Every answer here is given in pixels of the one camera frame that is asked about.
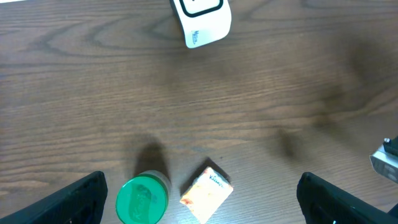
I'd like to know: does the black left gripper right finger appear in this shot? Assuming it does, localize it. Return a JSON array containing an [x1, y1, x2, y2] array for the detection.
[[297, 172, 397, 224]]

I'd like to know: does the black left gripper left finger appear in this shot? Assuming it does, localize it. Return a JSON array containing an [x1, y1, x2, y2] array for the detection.
[[1, 171, 108, 224]]

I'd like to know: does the green lidded white jar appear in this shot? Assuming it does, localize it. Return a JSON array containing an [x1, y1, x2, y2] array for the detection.
[[116, 170, 170, 224]]

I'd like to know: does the orange small snack box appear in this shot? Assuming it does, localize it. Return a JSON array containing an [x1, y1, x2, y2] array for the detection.
[[180, 167, 233, 224]]

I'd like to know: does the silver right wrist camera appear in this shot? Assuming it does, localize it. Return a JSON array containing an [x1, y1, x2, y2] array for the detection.
[[369, 137, 397, 183]]

